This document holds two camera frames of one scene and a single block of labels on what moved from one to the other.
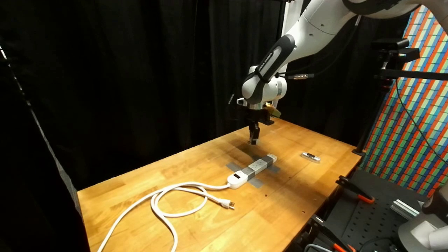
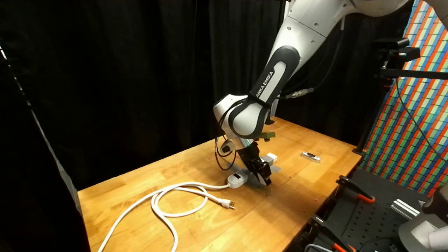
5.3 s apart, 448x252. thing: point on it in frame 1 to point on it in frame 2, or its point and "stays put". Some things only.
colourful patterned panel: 410,141 stays put
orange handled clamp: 355,190 stays put
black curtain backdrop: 95,89 stays put
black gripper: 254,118 to 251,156
